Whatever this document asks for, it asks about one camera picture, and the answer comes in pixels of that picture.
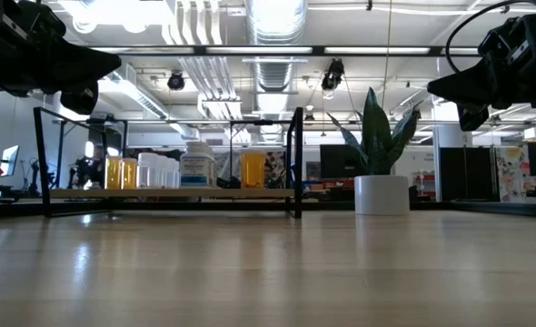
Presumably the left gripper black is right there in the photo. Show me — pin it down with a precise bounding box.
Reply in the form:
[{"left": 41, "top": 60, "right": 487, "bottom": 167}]
[{"left": 0, "top": 0, "right": 123, "bottom": 115}]

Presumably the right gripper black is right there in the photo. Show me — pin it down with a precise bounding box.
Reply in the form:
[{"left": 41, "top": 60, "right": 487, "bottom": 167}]
[{"left": 426, "top": 11, "right": 536, "bottom": 133}]

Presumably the small orange pill bottle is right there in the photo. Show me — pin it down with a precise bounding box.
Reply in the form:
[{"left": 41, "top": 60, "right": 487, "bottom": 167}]
[
  {"left": 104, "top": 154, "right": 124, "bottom": 190},
  {"left": 121, "top": 157, "right": 139, "bottom": 190}
]

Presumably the white medicine bottle blue label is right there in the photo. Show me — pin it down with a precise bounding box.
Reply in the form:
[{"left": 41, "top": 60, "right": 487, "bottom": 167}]
[{"left": 179, "top": 140, "right": 218, "bottom": 189}]

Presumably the large orange pill bottle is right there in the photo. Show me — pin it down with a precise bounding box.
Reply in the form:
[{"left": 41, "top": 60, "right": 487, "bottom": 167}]
[{"left": 240, "top": 149, "right": 268, "bottom": 190}]

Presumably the black ceiling spotlight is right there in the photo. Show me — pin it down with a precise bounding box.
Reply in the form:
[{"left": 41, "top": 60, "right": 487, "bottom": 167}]
[
  {"left": 321, "top": 57, "right": 346, "bottom": 92},
  {"left": 166, "top": 72, "right": 186, "bottom": 92}
]

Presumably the floral pattern poster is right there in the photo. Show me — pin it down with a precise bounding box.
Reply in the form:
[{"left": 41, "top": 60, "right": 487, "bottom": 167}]
[{"left": 494, "top": 144, "right": 533, "bottom": 203}]

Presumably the green snake plant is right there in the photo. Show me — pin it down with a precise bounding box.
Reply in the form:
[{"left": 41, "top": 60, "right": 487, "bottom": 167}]
[{"left": 326, "top": 86, "right": 422, "bottom": 177}]

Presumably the bright computer monitor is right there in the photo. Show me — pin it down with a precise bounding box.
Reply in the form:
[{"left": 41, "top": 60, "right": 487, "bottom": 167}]
[{"left": 0, "top": 144, "right": 21, "bottom": 177}]

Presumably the white round plant pot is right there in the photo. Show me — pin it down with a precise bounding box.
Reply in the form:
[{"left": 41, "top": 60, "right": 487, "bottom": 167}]
[{"left": 353, "top": 174, "right": 411, "bottom": 216}]

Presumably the black background monitor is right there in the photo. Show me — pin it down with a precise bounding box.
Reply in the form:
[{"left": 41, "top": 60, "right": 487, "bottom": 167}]
[{"left": 320, "top": 144, "right": 364, "bottom": 179}]

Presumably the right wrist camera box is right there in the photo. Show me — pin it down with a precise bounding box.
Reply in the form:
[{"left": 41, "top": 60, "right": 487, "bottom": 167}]
[{"left": 478, "top": 27, "right": 514, "bottom": 60}]

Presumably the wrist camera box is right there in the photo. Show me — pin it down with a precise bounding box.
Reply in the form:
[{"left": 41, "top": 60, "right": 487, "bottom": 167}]
[
  {"left": 4, "top": 0, "right": 68, "bottom": 42},
  {"left": 478, "top": 27, "right": 514, "bottom": 60}
]

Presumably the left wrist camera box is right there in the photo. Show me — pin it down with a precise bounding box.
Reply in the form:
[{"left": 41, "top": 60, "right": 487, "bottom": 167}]
[{"left": 4, "top": 0, "right": 68, "bottom": 42}]

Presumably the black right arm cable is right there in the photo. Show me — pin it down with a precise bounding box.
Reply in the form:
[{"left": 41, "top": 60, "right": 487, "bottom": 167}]
[{"left": 444, "top": 0, "right": 536, "bottom": 74}]

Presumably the black aluminium table frame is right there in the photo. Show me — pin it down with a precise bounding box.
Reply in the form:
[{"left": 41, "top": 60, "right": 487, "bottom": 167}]
[{"left": 0, "top": 199, "right": 536, "bottom": 219}]

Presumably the wooden shelf black frame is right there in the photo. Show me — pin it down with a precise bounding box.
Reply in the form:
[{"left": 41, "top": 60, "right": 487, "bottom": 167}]
[{"left": 32, "top": 106, "right": 304, "bottom": 220}]

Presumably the silver ceiling air duct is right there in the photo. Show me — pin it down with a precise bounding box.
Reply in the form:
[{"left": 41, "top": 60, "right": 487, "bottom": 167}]
[{"left": 244, "top": 0, "right": 308, "bottom": 94}]

